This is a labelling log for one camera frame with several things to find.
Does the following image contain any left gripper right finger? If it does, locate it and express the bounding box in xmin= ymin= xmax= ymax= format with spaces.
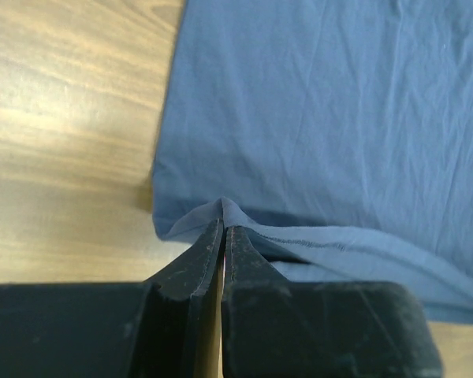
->
xmin=221 ymin=227 xmax=444 ymax=377

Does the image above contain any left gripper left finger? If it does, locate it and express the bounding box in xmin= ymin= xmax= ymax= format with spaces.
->
xmin=0 ymin=220 xmax=224 ymax=377

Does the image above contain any blue tank top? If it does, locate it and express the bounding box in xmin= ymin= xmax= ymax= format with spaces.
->
xmin=152 ymin=1 xmax=473 ymax=324

